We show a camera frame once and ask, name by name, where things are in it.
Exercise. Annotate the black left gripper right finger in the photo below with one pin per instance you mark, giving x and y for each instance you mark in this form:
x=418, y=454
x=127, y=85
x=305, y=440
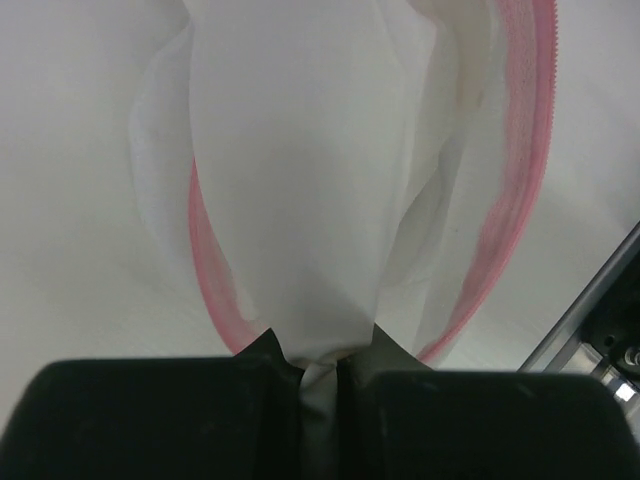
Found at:
x=399, y=419

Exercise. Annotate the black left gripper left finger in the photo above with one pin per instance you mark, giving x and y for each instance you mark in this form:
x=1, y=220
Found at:
x=159, y=418

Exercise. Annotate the white mesh laundry bag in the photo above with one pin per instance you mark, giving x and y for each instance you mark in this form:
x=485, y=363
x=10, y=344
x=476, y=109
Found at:
x=459, y=231

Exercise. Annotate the white bra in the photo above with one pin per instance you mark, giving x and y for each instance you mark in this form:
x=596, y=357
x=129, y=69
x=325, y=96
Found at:
x=314, y=125

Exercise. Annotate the aluminium mounting rail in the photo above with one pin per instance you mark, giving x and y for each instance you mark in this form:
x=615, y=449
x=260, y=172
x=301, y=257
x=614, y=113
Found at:
x=599, y=333

